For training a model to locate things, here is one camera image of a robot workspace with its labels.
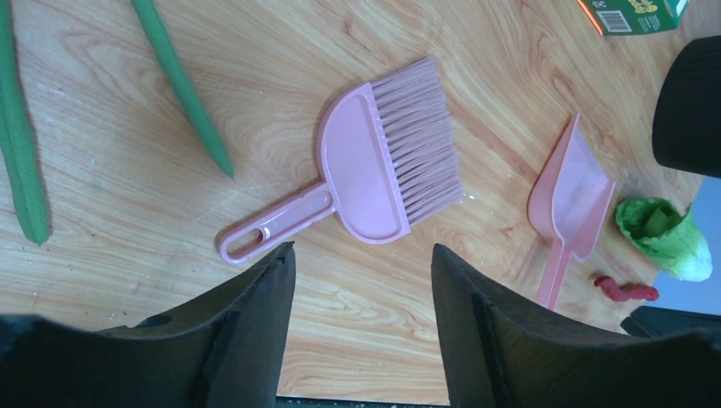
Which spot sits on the pink hand brush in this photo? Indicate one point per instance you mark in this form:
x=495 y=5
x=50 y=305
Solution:
x=387 y=160

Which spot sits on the yellow green carton box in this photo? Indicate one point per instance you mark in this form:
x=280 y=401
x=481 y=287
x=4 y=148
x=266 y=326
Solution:
x=633 y=17

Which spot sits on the red chili pepper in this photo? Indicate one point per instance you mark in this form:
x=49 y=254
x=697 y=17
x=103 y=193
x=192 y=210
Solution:
x=630 y=291

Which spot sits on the green white napa cabbage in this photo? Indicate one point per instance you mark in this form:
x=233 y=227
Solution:
x=671 y=240

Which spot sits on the black trash bin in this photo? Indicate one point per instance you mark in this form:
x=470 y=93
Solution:
x=686 y=126

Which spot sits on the green long beans bunch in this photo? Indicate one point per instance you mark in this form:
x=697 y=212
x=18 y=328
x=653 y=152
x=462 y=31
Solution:
x=17 y=134

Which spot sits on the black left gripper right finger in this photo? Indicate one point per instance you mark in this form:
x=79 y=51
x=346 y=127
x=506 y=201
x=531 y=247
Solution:
x=500 y=349

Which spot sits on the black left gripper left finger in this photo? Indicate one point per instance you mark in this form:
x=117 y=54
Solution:
x=223 y=348

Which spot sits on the pink plastic dustpan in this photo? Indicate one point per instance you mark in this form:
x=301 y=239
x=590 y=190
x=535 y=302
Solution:
x=568 y=206

